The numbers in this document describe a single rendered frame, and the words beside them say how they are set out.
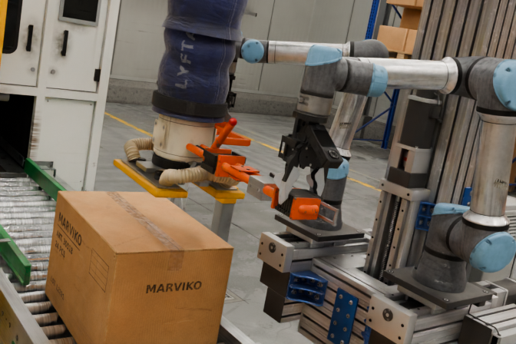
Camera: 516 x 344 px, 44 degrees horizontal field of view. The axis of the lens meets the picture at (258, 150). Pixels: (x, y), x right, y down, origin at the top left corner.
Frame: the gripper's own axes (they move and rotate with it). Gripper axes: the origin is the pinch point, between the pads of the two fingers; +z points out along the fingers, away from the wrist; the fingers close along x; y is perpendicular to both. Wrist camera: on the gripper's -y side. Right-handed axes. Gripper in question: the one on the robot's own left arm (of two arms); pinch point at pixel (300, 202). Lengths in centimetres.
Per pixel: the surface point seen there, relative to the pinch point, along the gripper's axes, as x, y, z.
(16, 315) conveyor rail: 37, 88, 69
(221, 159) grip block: 4.2, 31.1, -1.5
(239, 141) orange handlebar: -21, 64, 0
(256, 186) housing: 3.7, 13.5, 0.5
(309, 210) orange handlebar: 1.4, -5.4, 0.2
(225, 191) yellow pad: -6.9, 44.7, 11.4
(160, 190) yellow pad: 14.1, 44.3, 11.4
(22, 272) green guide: 28, 122, 69
